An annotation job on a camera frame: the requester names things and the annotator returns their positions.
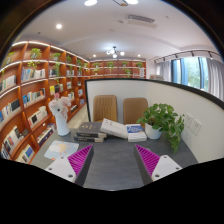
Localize dark hardcover book top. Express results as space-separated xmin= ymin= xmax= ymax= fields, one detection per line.
xmin=77 ymin=122 xmax=101 ymax=134

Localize green potted plant white pot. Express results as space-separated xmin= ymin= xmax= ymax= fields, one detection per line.
xmin=137 ymin=103 xmax=184 ymax=153

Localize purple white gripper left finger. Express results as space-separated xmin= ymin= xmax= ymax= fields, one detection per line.
xmin=46 ymin=144 xmax=94 ymax=186

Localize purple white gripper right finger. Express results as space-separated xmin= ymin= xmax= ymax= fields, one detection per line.
xmin=134 ymin=145 xmax=182 ymax=185

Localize dark book of stack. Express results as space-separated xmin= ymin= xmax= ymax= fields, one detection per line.
xmin=73 ymin=136 xmax=104 ymax=143
xmin=76 ymin=132 xmax=107 ymax=138

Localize white partition with black rim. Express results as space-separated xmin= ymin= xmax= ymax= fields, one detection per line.
xmin=84 ymin=78 xmax=224 ymax=164

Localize ceiling chandelier lamp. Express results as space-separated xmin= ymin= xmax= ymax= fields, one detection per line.
xmin=106 ymin=46 xmax=125 ymax=59

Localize blue white book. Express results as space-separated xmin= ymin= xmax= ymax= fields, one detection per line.
xmin=126 ymin=124 xmax=147 ymax=142

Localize white leaning book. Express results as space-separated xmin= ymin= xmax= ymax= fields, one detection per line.
xmin=100 ymin=118 xmax=128 ymax=139

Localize large wooden bookshelf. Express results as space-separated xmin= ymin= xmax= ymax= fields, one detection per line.
xmin=0 ymin=41 xmax=146 ymax=162

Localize grey window curtain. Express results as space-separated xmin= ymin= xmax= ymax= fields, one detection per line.
xmin=207 ymin=59 xmax=224 ymax=102

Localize left tan chair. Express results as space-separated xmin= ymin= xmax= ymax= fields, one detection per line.
xmin=93 ymin=95 xmax=117 ymax=121

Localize right tan chair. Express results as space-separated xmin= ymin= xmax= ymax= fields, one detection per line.
xmin=123 ymin=97 xmax=148 ymax=124

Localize dark book bottom of stack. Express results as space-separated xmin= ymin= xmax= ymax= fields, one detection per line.
xmin=73 ymin=136 xmax=104 ymax=143

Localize dark book middle of stack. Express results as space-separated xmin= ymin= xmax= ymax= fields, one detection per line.
xmin=76 ymin=132 xmax=107 ymax=138

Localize white wall socket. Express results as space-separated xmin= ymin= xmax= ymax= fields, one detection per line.
xmin=185 ymin=113 xmax=202 ymax=135

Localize tan chair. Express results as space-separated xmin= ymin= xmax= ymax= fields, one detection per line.
xmin=123 ymin=97 xmax=148 ymax=124
xmin=93 ymin=95 xmax=117 ymax=121

